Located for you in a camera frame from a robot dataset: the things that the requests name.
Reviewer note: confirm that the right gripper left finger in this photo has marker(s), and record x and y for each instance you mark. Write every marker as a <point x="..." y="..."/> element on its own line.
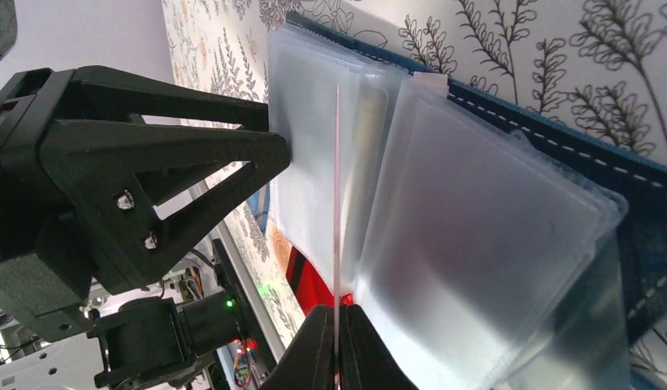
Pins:
<point x="308" y="362"/>

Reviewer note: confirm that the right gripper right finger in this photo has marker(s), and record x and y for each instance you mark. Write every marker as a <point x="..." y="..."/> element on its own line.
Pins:
<point x="364" y="361"/>

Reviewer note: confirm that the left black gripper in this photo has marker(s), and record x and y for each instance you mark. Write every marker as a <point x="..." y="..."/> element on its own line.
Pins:
<point x="147" y="175"/>

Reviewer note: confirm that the dark blue card holder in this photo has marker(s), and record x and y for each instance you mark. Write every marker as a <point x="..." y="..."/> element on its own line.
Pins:
<point x="483" y="260"/>

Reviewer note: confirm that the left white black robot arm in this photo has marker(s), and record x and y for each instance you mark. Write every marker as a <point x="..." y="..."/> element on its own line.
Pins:
<point x="153" y="340"/>

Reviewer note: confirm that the red card upper stack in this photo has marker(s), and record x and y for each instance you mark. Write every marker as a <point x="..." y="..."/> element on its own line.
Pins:
<point x="306" y="284"/>

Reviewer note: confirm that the blue card far left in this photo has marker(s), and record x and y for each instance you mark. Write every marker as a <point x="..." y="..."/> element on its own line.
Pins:
<point x="259" y="203"/>

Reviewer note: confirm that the aluminium front rail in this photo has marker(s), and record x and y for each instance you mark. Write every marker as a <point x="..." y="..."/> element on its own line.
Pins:
<point x="236" y="249"/>

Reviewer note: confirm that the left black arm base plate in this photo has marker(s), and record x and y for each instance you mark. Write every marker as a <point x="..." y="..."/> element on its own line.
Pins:
<point x="250" y="351"/>

